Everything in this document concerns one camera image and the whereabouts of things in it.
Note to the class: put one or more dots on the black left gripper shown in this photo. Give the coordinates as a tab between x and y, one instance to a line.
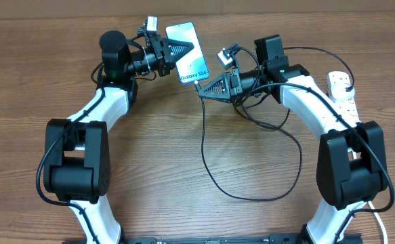
162	47

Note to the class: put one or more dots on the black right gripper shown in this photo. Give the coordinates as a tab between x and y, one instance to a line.
227	81

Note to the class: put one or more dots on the blue Samsung Galaxy smartphone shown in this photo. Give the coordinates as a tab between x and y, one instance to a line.
192	66

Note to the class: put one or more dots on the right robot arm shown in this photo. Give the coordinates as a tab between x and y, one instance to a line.
351	168

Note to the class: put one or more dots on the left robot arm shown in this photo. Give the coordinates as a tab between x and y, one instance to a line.
75	169

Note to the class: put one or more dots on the white charger plug adapter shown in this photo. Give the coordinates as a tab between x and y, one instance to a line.
341	93

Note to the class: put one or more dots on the white power strip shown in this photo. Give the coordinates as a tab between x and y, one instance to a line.
337	83

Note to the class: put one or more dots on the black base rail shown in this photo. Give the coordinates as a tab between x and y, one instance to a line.
214	240

